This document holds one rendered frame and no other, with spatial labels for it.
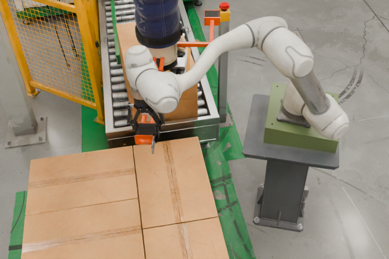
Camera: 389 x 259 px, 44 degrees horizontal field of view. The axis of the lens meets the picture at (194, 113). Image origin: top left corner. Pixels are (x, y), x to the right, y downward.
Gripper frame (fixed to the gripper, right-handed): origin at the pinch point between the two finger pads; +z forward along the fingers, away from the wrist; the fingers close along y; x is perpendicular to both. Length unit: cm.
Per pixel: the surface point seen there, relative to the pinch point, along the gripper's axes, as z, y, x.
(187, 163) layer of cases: 68, -11, -42
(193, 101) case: 51, -13, -78
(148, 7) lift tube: -30, 3, -49
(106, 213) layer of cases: 68, 28, -6
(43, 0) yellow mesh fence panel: 22, 92, -145
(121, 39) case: 27, 33, -108
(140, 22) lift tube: -20, 8, -51
